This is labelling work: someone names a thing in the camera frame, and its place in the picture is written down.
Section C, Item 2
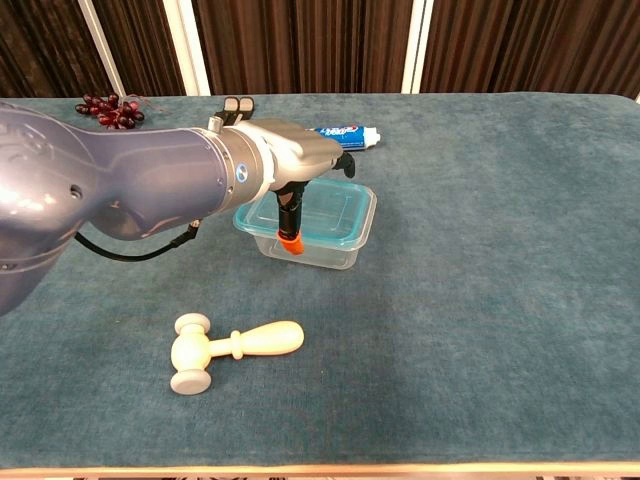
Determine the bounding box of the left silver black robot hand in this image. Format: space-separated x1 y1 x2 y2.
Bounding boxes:
259 118 357 257

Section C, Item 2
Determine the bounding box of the translucent blue plastic lid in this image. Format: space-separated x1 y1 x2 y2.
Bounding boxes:
232 177 378 250

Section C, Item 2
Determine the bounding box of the blue white toothpaste tube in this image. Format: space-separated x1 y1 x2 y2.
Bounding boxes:
305 124 383 152

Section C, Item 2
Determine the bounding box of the black folding stand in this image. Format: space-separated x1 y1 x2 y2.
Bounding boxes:
219 96 256 126

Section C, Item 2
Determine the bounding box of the dark brown curtain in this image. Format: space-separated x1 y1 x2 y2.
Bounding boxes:
0 0 640 99

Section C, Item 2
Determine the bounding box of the bunch of red grapes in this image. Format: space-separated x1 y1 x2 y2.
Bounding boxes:
74 92 151 134

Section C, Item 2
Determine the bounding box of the teal fabric tablecloth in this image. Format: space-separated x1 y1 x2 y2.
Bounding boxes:
0 92 640 469

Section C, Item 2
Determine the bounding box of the cream wooden mallet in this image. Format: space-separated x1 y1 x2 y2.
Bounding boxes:
169 312 306 396

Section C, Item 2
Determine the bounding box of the wide white frame post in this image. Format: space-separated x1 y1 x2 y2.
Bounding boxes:
401 0 434 95
162 0 212 96

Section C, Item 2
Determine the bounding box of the thin white frame post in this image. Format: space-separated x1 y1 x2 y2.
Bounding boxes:
77 0 126 97

